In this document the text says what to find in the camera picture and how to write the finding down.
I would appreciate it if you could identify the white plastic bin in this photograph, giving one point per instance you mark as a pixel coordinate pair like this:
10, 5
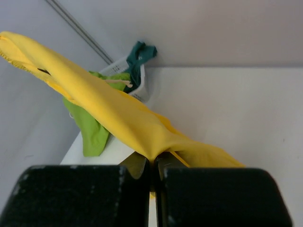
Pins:
119, 66

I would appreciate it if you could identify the yellow shorts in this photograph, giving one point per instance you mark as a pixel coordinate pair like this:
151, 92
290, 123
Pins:
129, 120

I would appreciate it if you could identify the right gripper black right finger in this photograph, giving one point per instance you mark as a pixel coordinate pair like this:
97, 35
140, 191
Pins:
216, 197

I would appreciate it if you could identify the teal shorts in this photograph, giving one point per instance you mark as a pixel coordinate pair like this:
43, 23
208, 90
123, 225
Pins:
140, 54

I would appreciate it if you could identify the lime green shorts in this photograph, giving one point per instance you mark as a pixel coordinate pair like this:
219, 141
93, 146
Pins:
94, 135

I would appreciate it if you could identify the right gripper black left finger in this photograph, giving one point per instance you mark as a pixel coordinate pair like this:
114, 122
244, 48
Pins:
81, 196

